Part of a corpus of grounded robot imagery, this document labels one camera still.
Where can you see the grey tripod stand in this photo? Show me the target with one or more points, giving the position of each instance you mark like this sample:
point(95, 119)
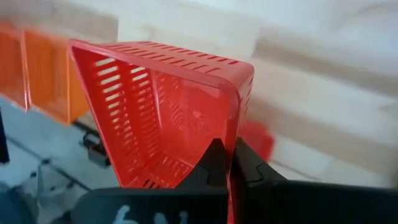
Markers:
point(43, 177)

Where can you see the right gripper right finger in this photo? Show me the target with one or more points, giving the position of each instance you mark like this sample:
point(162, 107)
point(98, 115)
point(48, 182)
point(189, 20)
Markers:
point(295, 202)

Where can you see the red plastic basket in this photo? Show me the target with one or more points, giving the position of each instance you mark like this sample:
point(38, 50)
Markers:
point(174, 109)

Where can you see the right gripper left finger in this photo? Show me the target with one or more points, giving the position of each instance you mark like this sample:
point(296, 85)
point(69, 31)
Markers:
point(192, 202)

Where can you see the small black camera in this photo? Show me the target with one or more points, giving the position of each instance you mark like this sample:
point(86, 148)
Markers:
point(97, 152)

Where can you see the orange plastic basket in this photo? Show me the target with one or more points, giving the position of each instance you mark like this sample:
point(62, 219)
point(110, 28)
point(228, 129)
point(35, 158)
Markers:
point(11, 65)
point(53, 77)

